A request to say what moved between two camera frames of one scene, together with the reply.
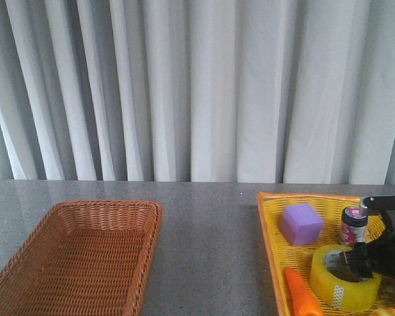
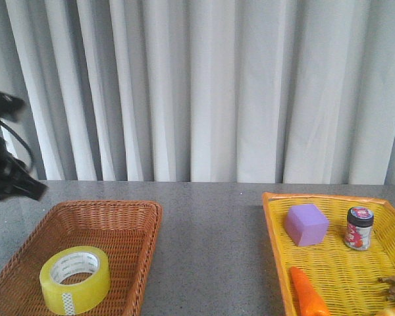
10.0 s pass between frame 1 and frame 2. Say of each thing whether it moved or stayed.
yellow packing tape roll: moved
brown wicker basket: stayed
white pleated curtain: stayed
